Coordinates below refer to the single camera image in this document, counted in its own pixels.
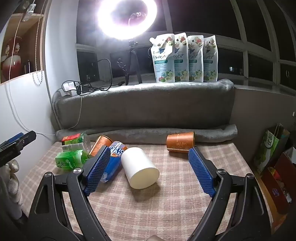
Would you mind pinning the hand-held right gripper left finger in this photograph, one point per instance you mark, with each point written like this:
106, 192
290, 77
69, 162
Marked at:
97, 170

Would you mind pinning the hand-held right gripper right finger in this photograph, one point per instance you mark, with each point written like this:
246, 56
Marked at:
200, 172

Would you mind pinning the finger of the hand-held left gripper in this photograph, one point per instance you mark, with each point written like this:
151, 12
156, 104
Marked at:
14, 138
25, 139

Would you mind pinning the white cup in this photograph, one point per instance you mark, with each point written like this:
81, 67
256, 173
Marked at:
138, 168

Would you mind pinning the orange paper cup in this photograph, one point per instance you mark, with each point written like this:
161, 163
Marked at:
181, 143
98, 146

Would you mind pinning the person's left hand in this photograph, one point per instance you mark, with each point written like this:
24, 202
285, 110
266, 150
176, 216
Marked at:
14, 187

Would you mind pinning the blue drink can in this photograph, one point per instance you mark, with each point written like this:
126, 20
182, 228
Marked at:
114, 160

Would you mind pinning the green tea bottle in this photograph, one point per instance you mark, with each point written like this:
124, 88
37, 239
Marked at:
69, 160

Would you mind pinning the green bottle with red label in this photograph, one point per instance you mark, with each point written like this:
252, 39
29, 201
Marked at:
74, 141

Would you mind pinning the white power strip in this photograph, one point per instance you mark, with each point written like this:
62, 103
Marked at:
69, 89

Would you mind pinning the green paper bag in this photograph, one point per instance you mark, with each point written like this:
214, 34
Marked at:
268, 150

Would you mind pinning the black power adapter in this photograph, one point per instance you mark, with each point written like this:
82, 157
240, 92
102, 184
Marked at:
82, 90

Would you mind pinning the red and white doll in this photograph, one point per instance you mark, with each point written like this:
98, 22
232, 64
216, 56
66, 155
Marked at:
10, 60

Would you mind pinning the red cardboard box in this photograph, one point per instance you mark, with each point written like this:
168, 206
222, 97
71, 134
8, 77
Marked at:
279, 185

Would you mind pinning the grey fleece blanket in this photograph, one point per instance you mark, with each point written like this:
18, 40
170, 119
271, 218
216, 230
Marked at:
148, 106

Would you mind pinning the wooden shelf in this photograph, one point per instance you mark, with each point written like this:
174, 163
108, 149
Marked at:
25, 46

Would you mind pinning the black tripod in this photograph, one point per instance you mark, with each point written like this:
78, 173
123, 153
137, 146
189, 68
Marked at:
132, 62

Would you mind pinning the white floral detergent pouch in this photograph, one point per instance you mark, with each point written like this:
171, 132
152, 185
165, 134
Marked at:
180, 58
211, 58
195, 58
163, 60

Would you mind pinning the white clip lamp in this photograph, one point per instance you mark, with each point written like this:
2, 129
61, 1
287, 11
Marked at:
29, 10

